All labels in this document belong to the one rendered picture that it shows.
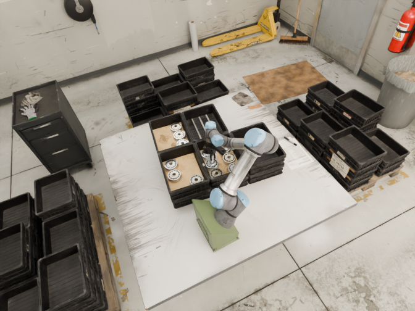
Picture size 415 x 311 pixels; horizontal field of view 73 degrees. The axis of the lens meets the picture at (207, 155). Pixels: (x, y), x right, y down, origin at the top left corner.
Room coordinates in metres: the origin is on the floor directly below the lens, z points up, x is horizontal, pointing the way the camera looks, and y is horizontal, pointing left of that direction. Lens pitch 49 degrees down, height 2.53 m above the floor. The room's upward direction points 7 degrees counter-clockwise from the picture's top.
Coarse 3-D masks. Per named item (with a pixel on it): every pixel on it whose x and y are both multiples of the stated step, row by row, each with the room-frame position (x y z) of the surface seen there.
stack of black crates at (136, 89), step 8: (128, 80) 3.07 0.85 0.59; (136, 80) 3.09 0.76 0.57; (144, 80) 3.12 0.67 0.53; (120, 88) 3.02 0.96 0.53; (128, 88) 3.05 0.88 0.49; (136, 88) 3.03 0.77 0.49; (144, 88) 3.01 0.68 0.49; (152, 88) 2.86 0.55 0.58; (120, 96) 2.91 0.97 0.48; (128, 96) 2.76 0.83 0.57; (136, 96) 2.80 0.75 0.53; (144, 96) 2.83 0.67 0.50; (152, 96) 2.85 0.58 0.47; (128, 104) 2.75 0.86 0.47; (136, 104) 2.79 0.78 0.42; (144, 104) 2.82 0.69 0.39; (152, 104) 2.84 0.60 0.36; (128, 112) 2.74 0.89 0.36; (136, 112) 2.78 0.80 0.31
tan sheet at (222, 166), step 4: (232, 152) 1.48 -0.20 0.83; (216, 156) 1.46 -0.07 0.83; (220, 156) 1.45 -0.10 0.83; (204, 160) 1.43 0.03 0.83; (220, 160) 1.41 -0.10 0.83; (236, 160) 1.39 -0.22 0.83; (220, 164) 1.37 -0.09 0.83; (224, 164) 1.37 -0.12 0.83; (220, 168) 1.33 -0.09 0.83; (224, 168) 1.33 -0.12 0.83; (224, 172) 1.29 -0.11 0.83
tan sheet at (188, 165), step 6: (186, 156) 1.50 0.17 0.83; (192, 156) 1.49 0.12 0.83; (162, 162) 1.47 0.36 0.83; (180, 162) 1.44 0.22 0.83; (186, 162) 1.44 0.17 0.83; (192, 162) 1.43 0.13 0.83; (180, 168) 1.38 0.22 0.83; (186, 168) 1.37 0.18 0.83; (192, 168) 1.37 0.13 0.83; (198, 168) 1.36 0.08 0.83; (186, 174) 1.32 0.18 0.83; (192, 174) 1.31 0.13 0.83; (198, 174) 1.30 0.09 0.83; (168, 180) 1.28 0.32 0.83; (180, 180) 1.27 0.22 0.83; (186, 180) 1.26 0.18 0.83; (174, 186) 1.22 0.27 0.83; (180, 186) 1.21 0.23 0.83
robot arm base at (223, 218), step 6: (216, 210) 0.94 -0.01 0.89; (222, 210) 0.91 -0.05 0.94; (216, 216) 0.89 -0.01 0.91; (222, 216) 0.87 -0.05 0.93; (228, 216) 0.87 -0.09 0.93; (234, 216) 0.86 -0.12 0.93; (222, 222) 0.84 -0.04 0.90; (228, 222) 0.84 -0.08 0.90; (234, 222) 0.85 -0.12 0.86; (228, 228) 0.82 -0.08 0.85
